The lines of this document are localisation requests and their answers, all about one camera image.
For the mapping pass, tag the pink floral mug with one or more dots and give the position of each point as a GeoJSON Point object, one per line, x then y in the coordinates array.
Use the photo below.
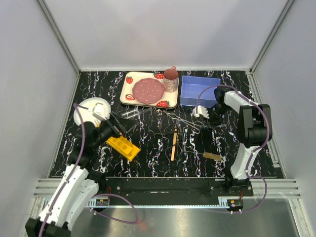
{"type": "Point", "coordinates": [170, 79]}

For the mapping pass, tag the yellow test tube rack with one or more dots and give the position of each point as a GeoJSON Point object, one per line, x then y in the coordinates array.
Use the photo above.
{"type": "Point", "coordinates": [118, 142]}

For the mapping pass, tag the blue plastic drawer box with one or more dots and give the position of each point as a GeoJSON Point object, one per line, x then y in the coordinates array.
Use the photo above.
{"type": "Point", "coordinates": [192, 86]}

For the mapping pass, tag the pink dotted plate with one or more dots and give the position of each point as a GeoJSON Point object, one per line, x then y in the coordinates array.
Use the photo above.
{"type": "Point", "coordinates": [148, 91]}

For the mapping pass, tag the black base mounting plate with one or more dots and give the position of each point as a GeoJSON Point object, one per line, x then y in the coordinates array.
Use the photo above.
{"type": "Point", "coordinates": [167, 192]}

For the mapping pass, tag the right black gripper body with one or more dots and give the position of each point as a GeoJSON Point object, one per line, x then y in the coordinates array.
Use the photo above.
{"type": "Point", "coordinates": [217, 111]}

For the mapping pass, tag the metal crucible tongs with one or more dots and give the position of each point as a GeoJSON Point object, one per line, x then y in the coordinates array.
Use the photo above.
{"type": "Point", "coordinates": [196, 128]}

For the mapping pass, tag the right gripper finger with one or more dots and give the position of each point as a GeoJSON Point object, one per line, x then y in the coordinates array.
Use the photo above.
{"type": "Point", "coordinates": [206, 122]}
{"type": "Point", "coordinates": [217, 126]}

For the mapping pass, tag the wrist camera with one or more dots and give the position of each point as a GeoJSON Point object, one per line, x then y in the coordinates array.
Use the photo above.
{"type": "Point", "coordinates": [199, 111]}
{"type": "Point", "coordinates": [98, 112]}

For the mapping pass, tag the wooden test tube clamp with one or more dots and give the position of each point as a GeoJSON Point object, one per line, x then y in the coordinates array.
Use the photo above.
{"type": "Point", "coordinates": [174, 145]}

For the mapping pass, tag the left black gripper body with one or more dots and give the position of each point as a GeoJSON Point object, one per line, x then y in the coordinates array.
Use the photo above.
{"type": "Point", "coordinates": [121, 125]}

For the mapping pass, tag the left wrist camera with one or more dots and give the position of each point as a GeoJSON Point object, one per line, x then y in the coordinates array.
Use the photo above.
{"type": "Point", "coordinates": [98, 112]}

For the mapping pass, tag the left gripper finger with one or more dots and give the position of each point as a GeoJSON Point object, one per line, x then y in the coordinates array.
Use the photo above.
{"type": "Point", "coordinates": [114, 119]}
{"type": "Point", "coordinates": [120, 127]}

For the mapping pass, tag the white paper plate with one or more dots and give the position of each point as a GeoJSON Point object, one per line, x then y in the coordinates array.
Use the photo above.
{"type": "Point", "coordinates": [85, 109]}

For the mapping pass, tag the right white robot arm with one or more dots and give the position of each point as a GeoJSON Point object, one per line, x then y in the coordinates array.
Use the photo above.
{"type": "Point", "coordinates": [254, 130]}

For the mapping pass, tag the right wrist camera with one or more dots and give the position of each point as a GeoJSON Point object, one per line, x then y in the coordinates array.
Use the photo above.
{"type": "Point", "coordinates": [199, 111]}

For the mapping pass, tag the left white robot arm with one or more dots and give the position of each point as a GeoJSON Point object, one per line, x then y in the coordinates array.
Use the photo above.
{"type": "Point", "coordinates": [79, 183]}

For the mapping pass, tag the test tube brush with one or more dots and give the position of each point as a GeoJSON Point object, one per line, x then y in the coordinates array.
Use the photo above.
{"type": "Point", "coordinates": [208, 155]}

